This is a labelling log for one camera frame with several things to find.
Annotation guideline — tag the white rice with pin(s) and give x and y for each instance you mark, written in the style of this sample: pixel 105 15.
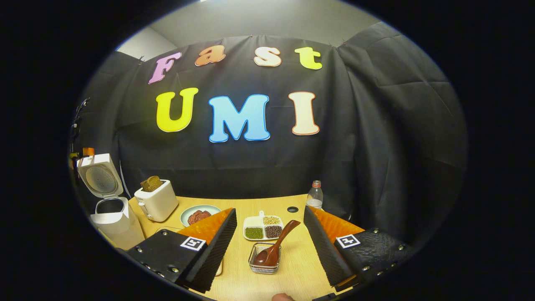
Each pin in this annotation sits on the white rice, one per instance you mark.
pixel 218 268

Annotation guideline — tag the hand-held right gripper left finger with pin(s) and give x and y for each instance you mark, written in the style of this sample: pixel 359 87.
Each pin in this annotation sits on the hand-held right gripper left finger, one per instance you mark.
pixel 217 255

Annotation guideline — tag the clear plastic box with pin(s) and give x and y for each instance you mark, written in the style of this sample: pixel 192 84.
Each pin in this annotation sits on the clear plastic box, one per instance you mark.
pixel 219 267

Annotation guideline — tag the brown bread slice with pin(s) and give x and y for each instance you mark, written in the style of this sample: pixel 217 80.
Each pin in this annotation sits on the brown bread slice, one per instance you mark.
pixel 151 184

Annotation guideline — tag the red meat slice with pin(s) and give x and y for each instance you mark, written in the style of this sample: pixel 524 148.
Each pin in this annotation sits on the red meat slice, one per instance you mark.
pixel 204 215
pixel 194 219

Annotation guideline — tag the black desk grommet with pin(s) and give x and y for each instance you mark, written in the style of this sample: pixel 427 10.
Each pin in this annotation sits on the black desk grommet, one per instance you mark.
pixel 293 209

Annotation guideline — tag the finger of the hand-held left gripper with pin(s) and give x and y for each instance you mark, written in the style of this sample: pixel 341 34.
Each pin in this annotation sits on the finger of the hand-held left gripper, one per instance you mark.
pixel 88 151

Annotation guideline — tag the white divided grain dish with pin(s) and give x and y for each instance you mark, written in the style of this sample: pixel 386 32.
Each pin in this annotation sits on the white divided grain dish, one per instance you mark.
pixel 253 221

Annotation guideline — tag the pale green plate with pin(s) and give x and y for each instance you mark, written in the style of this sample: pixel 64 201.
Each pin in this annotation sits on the pale green plate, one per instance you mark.
pixel 211 207

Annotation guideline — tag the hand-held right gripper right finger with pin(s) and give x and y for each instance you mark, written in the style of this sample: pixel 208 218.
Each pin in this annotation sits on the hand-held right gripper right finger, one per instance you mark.
pixel 324 255

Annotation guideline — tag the white rice cooker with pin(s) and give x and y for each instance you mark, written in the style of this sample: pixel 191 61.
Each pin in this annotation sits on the white rice cooker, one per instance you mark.
pixel 119 228

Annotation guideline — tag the brown wooden spoon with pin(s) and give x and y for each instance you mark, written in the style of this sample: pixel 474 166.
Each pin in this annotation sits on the brown wooden spoon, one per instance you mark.
pixel 267 256

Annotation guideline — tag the clear water bottle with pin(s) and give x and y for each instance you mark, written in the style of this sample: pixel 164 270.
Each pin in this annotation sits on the clear water bottle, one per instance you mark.
pixel 314 198

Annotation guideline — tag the white toaster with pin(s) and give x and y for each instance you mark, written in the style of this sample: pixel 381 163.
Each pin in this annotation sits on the white toaster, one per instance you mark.
pixel 159 205

